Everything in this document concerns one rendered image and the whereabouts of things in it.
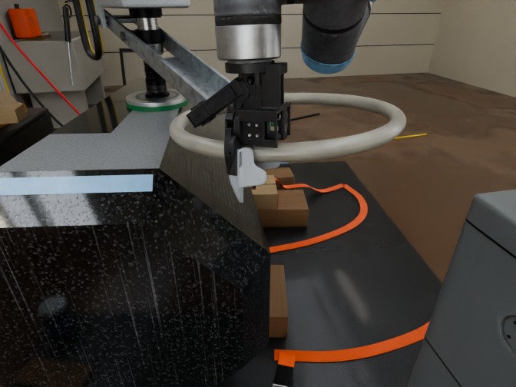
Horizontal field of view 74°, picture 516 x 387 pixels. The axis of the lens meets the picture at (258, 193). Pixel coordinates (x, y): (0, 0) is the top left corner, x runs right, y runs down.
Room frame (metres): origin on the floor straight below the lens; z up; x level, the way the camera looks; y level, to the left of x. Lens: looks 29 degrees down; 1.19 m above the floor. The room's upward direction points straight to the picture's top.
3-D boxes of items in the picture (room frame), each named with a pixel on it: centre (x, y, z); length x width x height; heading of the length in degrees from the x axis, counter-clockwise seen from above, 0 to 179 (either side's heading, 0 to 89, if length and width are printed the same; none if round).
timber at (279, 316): (1.07, -0.06, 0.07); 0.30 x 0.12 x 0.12; 0
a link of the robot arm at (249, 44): (0.52, 0.01, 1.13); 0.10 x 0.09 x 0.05; 159
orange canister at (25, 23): (3.91, 2.34, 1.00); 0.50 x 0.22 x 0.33; 12
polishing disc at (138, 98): (1.23, 0.35, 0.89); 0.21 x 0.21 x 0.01
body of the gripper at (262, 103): (0.51, 0.00, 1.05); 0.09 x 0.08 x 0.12; 69
